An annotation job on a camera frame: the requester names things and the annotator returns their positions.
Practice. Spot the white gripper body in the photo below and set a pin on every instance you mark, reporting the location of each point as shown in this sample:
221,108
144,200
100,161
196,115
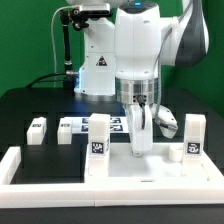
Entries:
140,128

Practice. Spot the white desk tabletop tray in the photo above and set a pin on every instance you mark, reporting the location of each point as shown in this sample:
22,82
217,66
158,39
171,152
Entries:
161,167

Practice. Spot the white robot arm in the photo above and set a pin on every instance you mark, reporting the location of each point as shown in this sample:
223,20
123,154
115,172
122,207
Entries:
126,44

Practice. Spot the fiducial marker sheet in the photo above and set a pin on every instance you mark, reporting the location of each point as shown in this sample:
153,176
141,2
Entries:
117,125

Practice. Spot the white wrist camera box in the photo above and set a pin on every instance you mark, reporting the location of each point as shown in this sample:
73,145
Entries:
166,122

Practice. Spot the white U-shaped obstacle frame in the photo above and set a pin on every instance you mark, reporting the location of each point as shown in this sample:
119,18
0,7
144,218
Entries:
207,187

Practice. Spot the mounted grey camera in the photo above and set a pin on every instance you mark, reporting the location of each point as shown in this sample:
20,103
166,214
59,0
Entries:
98,10

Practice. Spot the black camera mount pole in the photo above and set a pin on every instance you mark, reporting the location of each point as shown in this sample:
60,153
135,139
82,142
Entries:
68,82

